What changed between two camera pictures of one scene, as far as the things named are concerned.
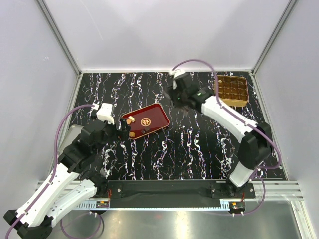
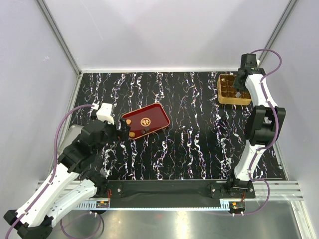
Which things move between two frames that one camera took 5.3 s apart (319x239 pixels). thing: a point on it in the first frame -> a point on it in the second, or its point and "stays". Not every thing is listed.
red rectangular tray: x=148 y=120 stays
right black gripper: x=172 y=92 -> x=237 y=85
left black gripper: x=122 y=135 stays
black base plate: x=178 y=189 stays
